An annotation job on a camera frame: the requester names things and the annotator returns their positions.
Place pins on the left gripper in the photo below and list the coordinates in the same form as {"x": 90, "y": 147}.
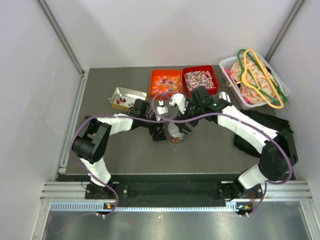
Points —
{"x": 159, "y": 135}

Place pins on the clear jar lid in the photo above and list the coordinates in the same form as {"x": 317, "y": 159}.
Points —
{"x": 173, "y": 130}

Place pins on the yellow hanger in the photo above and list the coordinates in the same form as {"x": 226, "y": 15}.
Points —
{"x": 262, "y": 77}

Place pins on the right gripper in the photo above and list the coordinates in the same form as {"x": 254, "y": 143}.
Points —
{"x": 190, "y": 104}

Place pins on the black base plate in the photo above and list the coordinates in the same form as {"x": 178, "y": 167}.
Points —
{"x": 178, "y": 194}

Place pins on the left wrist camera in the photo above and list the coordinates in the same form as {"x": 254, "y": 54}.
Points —
{"x": 161, "y": 110}

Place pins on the black cloth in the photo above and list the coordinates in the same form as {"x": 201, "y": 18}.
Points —
{"x": 267, "y": 120}

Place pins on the metal scoop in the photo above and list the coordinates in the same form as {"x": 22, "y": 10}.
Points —
{"x": 225, "y": 96}

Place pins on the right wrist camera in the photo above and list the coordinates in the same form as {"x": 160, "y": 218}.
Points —
{"x": 180, "y": 101}

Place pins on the gold candy tin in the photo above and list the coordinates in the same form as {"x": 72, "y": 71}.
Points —
{"x": 124, "y": 98}

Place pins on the floral cloth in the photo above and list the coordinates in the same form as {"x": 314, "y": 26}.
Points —
{"x": 250, "y": 94}

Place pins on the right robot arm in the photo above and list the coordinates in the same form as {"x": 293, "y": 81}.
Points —
{"x": 276, "y": 148}

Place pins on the clear glass jar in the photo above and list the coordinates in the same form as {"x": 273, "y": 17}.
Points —
{"x": 176, "y": 137}

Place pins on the green hanger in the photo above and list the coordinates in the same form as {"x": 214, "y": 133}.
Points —
{"x": 270, "y": 85}

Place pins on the red candy box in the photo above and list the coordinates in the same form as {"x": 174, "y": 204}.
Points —
{"x": 197, "y": 76}

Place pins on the orange candy box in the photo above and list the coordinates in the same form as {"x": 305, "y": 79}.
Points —
{"x": 166, "y": 81}

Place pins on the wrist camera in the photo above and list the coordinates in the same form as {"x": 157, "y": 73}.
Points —
{"x": 161, "y": 110}
{"x": 180, "y": 101}

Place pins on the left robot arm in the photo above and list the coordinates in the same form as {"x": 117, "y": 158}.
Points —
{"x": 90, "y": 141}

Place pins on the white plastic basket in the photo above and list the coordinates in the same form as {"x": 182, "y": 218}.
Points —
{"x": 278, "y": 86}

